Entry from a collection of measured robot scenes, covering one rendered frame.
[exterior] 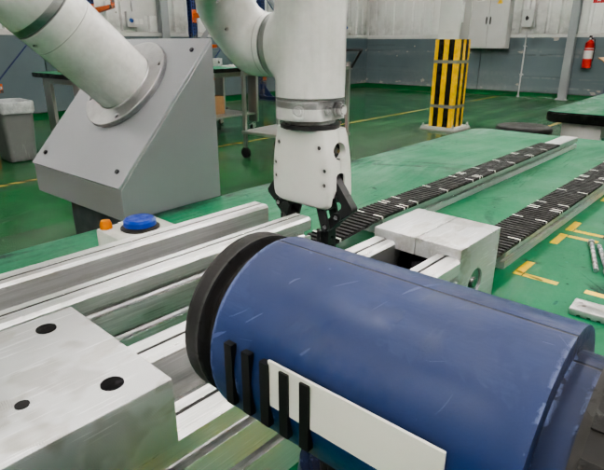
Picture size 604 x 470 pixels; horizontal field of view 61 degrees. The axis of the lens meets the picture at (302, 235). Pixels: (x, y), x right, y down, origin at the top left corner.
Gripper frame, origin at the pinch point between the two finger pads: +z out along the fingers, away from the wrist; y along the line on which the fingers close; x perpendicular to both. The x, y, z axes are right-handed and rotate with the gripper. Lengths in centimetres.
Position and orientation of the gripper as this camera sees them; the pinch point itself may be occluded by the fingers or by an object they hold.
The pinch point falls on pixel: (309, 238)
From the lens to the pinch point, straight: 69.8
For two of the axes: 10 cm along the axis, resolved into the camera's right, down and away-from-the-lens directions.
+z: 0.0, 9.4, 3.5
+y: -7.4, -2.4, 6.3
